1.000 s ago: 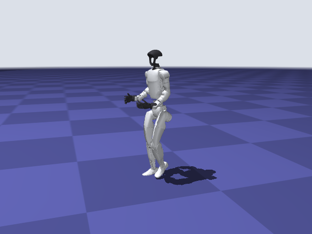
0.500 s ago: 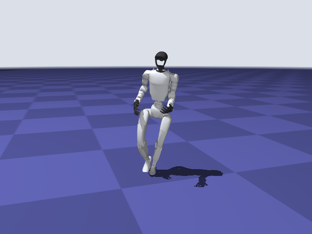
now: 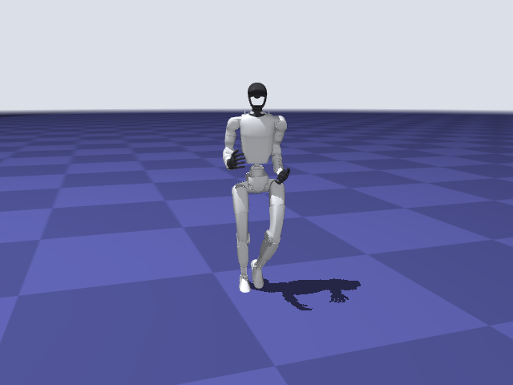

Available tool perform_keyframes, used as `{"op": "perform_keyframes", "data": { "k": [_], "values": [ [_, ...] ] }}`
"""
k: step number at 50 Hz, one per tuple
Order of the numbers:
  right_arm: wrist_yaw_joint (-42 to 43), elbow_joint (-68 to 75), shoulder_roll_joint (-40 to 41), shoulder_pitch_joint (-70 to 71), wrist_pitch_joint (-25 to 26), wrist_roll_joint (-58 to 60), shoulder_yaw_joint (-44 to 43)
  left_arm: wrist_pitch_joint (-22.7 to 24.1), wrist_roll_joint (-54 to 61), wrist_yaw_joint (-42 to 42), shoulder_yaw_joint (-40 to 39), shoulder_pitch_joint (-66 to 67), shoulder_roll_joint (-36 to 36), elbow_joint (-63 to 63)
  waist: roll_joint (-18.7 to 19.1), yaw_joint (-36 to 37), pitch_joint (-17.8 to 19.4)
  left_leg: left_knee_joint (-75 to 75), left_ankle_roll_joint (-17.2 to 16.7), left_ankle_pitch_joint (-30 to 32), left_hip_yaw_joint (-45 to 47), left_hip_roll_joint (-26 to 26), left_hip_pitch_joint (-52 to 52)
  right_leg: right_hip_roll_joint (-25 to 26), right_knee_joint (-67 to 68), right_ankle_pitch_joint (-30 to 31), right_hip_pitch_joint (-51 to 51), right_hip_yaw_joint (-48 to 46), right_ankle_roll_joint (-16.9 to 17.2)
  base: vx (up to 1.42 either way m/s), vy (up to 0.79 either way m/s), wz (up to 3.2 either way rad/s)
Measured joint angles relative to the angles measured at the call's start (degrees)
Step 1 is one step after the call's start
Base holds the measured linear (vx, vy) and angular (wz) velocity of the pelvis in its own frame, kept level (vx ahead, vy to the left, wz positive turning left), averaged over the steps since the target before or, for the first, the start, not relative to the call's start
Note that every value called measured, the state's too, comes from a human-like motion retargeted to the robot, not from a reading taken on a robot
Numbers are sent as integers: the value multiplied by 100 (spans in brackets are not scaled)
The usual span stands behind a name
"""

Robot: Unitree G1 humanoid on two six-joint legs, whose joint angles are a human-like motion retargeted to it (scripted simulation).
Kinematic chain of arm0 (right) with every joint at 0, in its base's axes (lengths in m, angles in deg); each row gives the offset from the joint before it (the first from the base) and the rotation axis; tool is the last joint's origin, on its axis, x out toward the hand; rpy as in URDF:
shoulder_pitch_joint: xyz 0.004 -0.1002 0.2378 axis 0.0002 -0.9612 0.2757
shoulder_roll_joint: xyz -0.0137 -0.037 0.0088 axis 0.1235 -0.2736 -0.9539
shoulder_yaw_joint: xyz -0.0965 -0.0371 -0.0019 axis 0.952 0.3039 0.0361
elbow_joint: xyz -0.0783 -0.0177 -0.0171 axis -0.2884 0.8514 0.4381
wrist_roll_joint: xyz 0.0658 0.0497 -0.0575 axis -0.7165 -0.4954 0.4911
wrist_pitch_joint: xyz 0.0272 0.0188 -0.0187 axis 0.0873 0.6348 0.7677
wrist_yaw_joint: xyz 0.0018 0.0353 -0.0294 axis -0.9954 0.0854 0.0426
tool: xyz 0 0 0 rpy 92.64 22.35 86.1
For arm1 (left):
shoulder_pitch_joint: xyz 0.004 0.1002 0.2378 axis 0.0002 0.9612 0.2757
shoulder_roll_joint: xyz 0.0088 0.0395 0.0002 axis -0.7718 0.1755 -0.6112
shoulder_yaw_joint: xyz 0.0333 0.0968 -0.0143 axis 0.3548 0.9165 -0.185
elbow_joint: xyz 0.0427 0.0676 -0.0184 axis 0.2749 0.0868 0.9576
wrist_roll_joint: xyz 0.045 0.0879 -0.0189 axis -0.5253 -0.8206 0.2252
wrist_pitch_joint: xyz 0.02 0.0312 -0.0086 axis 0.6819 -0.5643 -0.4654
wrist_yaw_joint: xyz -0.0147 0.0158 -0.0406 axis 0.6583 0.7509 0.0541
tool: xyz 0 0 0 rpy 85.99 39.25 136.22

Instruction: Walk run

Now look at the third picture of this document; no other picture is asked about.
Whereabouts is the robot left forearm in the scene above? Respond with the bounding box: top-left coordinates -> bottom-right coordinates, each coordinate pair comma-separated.
271,154 -> 284,175

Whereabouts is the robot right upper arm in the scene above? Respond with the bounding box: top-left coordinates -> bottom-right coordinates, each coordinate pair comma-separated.
224,116 -> 241,155

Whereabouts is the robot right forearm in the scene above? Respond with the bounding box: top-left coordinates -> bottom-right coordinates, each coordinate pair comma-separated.
223,149 -> 232,170

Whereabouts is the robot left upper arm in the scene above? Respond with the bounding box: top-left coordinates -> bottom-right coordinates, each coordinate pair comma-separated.
271,115 -> 287,156

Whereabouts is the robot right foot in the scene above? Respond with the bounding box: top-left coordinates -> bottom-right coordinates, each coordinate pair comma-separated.
239,275 -> 251,293

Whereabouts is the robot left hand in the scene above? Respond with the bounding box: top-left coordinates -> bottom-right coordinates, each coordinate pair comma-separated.
275,168 -> 290,184

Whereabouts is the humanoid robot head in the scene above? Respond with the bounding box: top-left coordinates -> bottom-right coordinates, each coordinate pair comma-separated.
248,83 -> 267,117

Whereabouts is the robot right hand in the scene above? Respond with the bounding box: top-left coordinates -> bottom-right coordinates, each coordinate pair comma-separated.
227,149 -> 245,169

